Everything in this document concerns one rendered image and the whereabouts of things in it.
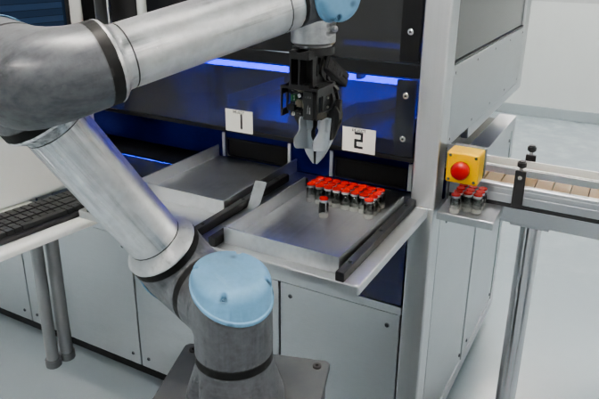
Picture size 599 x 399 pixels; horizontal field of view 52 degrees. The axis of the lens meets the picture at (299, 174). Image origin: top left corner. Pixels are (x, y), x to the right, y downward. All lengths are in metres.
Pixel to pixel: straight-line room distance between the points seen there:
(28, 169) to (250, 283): 1.03
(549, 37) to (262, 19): 5.29
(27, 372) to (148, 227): 1.68
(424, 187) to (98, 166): 0.83
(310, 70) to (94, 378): 1.67
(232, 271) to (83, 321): 1.56
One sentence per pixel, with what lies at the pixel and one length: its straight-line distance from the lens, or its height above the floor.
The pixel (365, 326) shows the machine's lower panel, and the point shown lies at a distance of 1.68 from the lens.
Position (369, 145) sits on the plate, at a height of 1.01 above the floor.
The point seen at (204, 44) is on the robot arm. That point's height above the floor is 1.34.
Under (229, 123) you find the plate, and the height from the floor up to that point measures 1.01.
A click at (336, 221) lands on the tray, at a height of 0.88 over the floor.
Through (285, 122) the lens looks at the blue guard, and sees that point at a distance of 1.56.
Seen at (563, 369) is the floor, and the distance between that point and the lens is 2.58.
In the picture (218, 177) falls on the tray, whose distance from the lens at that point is 1.63.
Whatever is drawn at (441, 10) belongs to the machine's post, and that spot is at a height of 1.33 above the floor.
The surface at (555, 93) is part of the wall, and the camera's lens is 6.06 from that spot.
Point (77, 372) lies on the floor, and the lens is 2.48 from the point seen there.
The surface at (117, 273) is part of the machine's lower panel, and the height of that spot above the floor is 0.43.
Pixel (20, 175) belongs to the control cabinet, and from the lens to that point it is 1.78.
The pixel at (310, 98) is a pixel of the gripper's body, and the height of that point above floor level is 1.22.
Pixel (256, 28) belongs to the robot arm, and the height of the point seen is 1.36.
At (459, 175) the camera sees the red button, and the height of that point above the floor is 0.99.
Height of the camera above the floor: 1.45
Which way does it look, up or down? 20 degrees down
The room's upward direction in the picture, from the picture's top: straight up
